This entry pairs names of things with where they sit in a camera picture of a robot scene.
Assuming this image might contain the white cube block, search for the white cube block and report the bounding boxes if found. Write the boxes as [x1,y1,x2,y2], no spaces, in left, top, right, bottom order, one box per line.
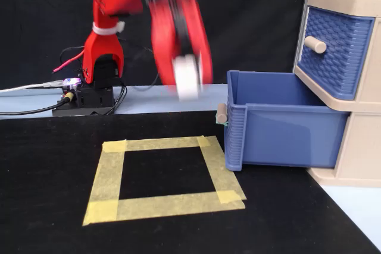
[172,54,201,101]

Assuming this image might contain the blue woven-pattern drawer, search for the blue woven-pattern drawer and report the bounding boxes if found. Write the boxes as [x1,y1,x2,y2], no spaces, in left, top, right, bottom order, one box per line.
[295,6,376,101]
[215,70,349,173]

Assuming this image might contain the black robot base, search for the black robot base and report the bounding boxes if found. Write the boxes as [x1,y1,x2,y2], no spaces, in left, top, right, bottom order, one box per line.
[52,54,120,117]

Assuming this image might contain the beige plastic drawer cabinet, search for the beige plastic drawer cabinet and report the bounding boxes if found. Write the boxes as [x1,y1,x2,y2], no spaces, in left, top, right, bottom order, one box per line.
[293,0,381,190]

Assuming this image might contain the black backdrop cloth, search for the black backdrop cloth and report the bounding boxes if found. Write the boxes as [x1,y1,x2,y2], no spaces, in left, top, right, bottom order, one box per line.
[0,0,311,90]

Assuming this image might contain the white zip tie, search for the white zip tie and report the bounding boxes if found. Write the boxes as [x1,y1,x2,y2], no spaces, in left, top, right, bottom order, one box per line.
[91,20,126,37]

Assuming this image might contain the yellow masking tape strip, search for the yellow masking tape strip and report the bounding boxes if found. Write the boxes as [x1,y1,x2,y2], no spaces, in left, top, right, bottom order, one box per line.
[196,136,248,205]
[82,189,246,227]
[88,145,127,205]
[102,135,218,153]

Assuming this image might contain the small controller circuit board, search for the small controller circuit board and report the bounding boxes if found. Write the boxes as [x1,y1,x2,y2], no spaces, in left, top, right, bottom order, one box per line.
[61,77,82,92]

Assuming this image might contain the grey metal pole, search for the grey metal pole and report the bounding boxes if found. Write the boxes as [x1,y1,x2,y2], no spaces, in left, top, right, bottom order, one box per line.
[290,0,326,74]

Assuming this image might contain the black table mat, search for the black table mat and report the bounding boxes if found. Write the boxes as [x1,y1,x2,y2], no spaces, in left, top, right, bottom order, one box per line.
[0,109,381,254]

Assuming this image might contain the pink wire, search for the pink wire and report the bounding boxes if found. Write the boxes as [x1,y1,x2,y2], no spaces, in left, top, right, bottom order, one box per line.
[52,49,86,74]

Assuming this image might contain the blue woven-pattern drawer, plain handle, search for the blue woven-pattern drawer, plain handle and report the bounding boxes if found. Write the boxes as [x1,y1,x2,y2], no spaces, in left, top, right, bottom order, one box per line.
[295,6,376,101]

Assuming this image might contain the black power cable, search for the black power cable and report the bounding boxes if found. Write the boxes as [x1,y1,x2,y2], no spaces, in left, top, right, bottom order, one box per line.
[0,91,74,116]

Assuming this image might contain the white USB cable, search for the white USB cable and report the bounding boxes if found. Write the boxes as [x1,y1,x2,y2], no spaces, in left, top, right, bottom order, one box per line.
[0,80,65,95]

